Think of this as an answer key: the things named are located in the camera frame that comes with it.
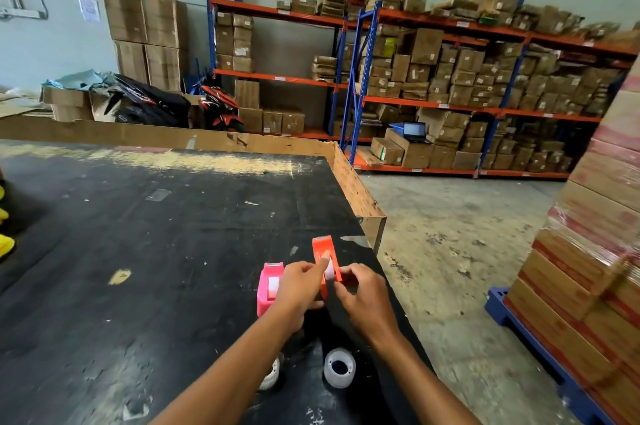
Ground open black laptop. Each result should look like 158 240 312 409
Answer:
402 122 432 144

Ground stack of wrapped red-striped cartons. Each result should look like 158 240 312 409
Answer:
505 54 640 425

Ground large brown cardboard box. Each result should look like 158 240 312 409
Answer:
142 0 190 49
145 45 190 92
102 0 148 44
114 41 150 85

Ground teal plastic sheet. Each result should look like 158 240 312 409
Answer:
44 70 119 91

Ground cardboard boxes on wide rack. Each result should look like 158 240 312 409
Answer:
360 24 623 172

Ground person's right hand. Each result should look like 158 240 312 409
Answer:
333 263 402 345

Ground tall brown cardboard box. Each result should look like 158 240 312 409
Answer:
234 79 261 110

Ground stack of small rack boxes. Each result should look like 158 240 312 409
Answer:
215 12 254 73

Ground person's left forearm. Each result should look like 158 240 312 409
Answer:
150 312 304 425

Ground white paper notice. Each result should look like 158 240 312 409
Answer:
77 0 102 23

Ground person's left hand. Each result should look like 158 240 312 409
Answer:
274 252 331 335

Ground pink tape dispenser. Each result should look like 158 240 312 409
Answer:
256 262 286 318

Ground red black motorcycle body panel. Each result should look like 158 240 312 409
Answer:
198 85 246 133

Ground open low cardboard box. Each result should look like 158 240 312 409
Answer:
41 84 94 123

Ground orange tape dispenser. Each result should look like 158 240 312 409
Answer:
312 236 351 300

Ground person's right forearm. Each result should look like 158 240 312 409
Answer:
367 327 482 425

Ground wide blue orange shelving rack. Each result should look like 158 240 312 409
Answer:
340 2 640 180

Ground yellow object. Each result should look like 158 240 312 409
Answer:
0 183 16 260

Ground clear tape roll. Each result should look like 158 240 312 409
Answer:
323 348 357 389
257 355 282 392

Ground blue plastic pallet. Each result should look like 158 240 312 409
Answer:
484 287 616 425

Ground row of boxes atop racks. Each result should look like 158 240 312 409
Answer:
276 0 640 42

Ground cardboard table edging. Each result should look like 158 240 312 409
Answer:
0 115 387 255

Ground narrow blue orange shelving rack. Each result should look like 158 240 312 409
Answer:
206 0 373 142

